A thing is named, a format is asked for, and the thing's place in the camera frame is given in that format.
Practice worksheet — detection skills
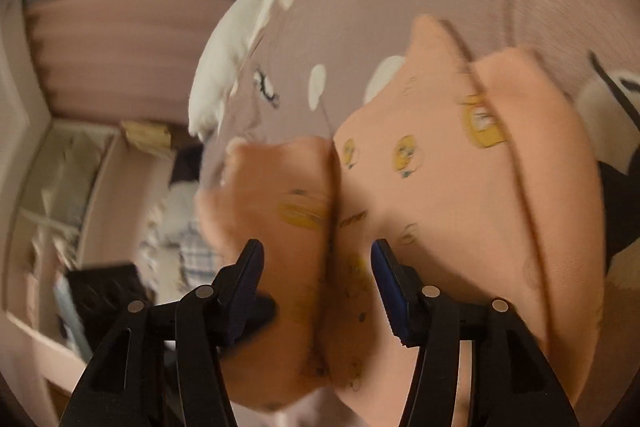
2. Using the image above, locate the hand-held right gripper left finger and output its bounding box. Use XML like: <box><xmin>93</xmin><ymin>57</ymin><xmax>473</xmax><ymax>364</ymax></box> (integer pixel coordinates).
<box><xmin>60</xmin><ymin>238</ymin><xmax>279</xmax><ymax>427</ymax></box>

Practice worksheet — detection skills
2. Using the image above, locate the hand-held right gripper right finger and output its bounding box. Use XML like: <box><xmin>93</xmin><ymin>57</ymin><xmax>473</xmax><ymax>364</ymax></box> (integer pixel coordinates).
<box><xmin>370</xmin><ymin>238</ymin><xmax>581</xmax><ymax>427</ymax></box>

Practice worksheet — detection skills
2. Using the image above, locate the orange cartoon print shirt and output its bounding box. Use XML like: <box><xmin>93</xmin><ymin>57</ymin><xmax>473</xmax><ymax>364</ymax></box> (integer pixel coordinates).
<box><xmin>195</xmin><ymin>14</ymin><xmax>608</xmax><ymax>410</ymax></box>

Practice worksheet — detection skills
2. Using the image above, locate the plaid cloth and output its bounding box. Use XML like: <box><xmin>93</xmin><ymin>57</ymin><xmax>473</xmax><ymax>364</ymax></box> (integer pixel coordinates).
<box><xmin>140</xmin><ymin>187</ymin><xmax>221</xmax><ymax>303</ymax></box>

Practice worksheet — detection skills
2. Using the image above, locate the black box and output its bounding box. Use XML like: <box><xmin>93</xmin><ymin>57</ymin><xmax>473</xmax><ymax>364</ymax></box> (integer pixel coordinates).
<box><xmin>64</xmin><ymin>261</ymin><xmax>152</xmax><ymax>350</ymax></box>

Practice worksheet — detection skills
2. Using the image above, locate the dark cloth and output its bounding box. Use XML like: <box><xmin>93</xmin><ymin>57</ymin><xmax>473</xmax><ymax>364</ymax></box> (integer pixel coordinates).
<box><xmin>171</xmin><ymin>146</ymin><xmax>207</xmax><ymax>184</ymax></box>

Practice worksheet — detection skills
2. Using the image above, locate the white shelf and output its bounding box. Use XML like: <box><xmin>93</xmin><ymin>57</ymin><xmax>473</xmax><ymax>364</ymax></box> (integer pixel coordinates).
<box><xmin>0</xmin><ymin>116</ymin><xmax>128</xmax><ymax>388</ymax></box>

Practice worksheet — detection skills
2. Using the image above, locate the yellow fringed cloth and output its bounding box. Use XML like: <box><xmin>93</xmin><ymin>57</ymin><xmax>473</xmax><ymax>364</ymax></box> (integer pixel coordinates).
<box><xmin>121</xmin><ymin>120</ymin><xmax>172</xmax><ymax>154</ymax></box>

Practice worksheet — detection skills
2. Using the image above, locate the white goose plush toy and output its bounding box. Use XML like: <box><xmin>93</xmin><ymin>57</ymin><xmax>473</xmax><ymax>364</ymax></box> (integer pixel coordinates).
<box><xmin>187</xmin><ymin>0</ymin><xmax>313</xmax><ymax>140</ymax></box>

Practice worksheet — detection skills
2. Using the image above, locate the pink curtain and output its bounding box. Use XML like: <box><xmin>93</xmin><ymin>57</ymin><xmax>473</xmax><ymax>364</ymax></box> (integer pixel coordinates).
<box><xmin>20</xmin><ymin>0</ymin><xmax>281</xmax><ymax>128</ymax></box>

